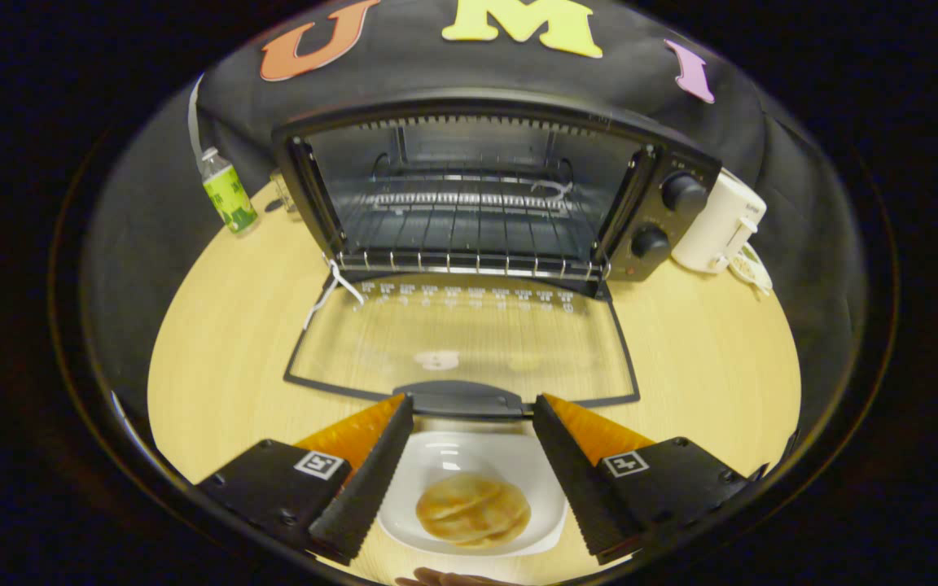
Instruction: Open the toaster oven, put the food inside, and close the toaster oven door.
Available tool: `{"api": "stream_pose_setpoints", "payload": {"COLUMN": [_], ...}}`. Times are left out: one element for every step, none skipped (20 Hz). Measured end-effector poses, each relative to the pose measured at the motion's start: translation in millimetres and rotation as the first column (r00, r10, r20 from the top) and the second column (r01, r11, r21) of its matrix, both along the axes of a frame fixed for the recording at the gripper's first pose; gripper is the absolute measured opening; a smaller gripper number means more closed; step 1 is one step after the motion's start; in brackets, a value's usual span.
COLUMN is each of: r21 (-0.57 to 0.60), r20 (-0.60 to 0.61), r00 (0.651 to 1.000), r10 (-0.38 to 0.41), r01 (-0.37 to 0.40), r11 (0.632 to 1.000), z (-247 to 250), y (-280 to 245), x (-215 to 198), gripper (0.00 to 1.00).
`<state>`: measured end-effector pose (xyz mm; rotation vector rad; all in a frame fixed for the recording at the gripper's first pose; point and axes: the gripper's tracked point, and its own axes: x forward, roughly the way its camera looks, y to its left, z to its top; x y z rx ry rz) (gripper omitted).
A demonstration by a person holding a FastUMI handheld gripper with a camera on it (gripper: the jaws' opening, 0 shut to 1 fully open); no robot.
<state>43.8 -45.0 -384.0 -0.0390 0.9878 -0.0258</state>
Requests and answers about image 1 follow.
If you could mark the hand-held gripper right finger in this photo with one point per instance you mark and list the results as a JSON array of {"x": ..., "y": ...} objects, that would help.
[{"x": 587, "y": 496}]

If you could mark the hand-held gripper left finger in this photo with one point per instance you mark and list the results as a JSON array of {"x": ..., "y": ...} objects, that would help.
[{"x": 363, "y": 496}]

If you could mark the golden bread bun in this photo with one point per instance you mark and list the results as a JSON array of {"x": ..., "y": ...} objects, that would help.
[{"x": 473, "y": 511}]

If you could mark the black toaster oven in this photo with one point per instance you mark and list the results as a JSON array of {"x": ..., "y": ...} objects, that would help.
[{"x": 681, "y": 195}]

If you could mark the white toaster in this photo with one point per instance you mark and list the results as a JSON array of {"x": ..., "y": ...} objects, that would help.
[{"x": 713, "y": 228}]

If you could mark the white square plate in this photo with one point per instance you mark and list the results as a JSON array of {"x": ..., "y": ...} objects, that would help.
[{"x": 469, "y": 456}]

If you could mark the small white divided dish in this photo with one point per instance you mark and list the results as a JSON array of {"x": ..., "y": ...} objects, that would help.
[{"x": 750, "y": 264}]

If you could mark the green label water bottle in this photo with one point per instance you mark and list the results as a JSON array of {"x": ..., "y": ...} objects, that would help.
[{"x": 229, "y": 199}]

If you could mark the black backdrop cloth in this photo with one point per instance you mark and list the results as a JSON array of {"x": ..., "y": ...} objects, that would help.
[{"x": 436, "y": 73}]

